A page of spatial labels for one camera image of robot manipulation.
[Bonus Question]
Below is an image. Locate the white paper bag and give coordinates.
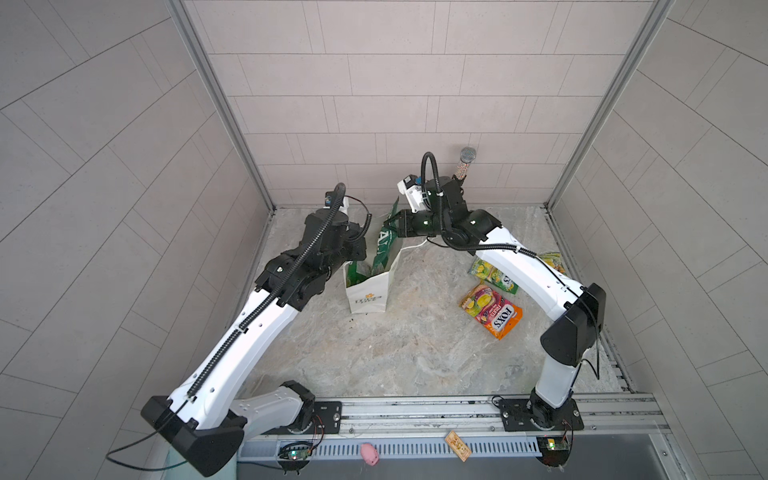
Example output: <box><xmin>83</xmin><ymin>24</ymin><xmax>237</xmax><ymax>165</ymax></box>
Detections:
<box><xmin>342</xmin><ymin>213</ymin><xmax>426</xmax><ymax>314</ymax></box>

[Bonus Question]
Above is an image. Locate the green Fox's spring tea bag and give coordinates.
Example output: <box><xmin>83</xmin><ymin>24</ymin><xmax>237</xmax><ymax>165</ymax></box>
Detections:
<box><xmin>469</xmin><ymin>257</ymin><xmax>518</xmax><ymax>294</ymax></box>

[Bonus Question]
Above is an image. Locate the orange Fox's fruits bag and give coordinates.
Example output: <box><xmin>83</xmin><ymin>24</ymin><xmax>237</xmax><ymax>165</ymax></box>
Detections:
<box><xmin>459</xmin><ymin>284</ymin><xmax>523</xmax><ymax>340</ymax></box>

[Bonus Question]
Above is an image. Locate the yellow green candy bag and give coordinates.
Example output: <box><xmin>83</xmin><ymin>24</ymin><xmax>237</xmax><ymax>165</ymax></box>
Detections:
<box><xmin>539</xmin><ymin>252</ymin><xmax>566</xmax><ymax>275</ymax></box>

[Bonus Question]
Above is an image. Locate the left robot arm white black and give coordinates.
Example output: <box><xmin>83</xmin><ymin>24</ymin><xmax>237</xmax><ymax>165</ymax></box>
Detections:
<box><xmin>141</xmin><ymin>208</ymin><xmax>369</xmax><ymax>477</ymax></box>

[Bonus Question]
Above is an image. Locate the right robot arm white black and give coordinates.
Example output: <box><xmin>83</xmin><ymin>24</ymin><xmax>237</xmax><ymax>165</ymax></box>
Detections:
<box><xmin>385</xmin><ymin>175</ymin><xmax>606</xmax><ymax>430</ymax></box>

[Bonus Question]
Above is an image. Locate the sparkly silver microphone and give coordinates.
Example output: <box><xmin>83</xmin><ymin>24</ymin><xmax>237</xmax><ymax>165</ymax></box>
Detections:
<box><xmin>454</xmin><ymin>146</ymin><xmax>477</xmax><ymax>181</ymax></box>

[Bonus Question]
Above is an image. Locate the left circuit board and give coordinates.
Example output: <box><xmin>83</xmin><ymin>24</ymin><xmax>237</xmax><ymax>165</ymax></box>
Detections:
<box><xmin>277</xmin><ymin>441</ymin><xmax>314</xmax><ymax>471</ymax></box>

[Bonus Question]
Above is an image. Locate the circuit board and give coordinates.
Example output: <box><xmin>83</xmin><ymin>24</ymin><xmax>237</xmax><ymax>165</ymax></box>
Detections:
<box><xmin>277</xmin><ymin>441</ymin><xmax>314</xmax><ymax>471</ymax></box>
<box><xmin>536</xmin><ymin>436</ymin><xmax>572</xmax><ymax>468</ymax></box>

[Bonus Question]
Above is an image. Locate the small wooden tag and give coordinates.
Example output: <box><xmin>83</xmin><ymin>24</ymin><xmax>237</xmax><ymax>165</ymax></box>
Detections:
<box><xmin>444</xmin><ymin>431</ymin><xmax>472</xmax><ymax>462</ymax></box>

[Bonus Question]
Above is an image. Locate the right circuit board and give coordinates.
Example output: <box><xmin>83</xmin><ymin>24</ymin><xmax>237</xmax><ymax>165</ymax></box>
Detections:
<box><xmin>536</xmin><ymin>436</ymin><xmax>572</xmax><ymax>468</ymax></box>

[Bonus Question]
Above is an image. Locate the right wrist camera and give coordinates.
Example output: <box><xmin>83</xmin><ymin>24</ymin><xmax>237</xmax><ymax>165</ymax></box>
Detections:
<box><xmin>397</xmin><ymin>174</ymin><xmax>427</xmax><ymax>213</ymax></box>

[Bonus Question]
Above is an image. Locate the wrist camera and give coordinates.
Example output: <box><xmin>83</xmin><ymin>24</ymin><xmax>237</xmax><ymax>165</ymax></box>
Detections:
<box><xmin>397</xmin><ymin>174</ymin><xmax>427</xmax><ymax>213</ymax></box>
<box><xmin>324</xmin><ymin>191</ymin><xmax>349</xmax><ymax>214</ymax></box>

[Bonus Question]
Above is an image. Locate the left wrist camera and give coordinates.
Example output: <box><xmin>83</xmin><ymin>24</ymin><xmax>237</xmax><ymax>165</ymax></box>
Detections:
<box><xmin>324</xmin><ymin>191</ymin><xmax>349</xmax><ymax>214</ymax></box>

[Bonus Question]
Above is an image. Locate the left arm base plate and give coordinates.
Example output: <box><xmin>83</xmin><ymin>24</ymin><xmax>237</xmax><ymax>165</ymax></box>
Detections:
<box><xmin>265</xmin><ymin>401</ymin><xmax>343</xmax><ymax>435</ymax></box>

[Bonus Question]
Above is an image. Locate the aluminium front rail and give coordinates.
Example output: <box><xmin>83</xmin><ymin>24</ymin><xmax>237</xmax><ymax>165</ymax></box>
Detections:
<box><xmin>239</xmin><ymin>394</ymin><xmax>670</xmax><ymax>442</ymax></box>

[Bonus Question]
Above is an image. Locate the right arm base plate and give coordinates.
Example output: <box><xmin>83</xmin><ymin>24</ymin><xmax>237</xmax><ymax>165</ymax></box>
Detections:
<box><xmin>492</xmin><ymin>397</ymin><xmax>584</xmax><ymax>432</ymax></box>

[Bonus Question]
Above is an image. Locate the pink pig toy on rail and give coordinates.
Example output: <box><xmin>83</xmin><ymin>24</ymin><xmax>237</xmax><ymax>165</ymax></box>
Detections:
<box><xmin>360</xmin><ymin>443</ymin><xmax>380</xmax><ymax>466</ymax></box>

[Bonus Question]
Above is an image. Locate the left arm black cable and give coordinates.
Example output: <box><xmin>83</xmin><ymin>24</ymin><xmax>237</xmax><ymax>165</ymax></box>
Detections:
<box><xmin>105</xmin><ymin>413</ymin><xmax>193</xmax><ymax>473</ymax></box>

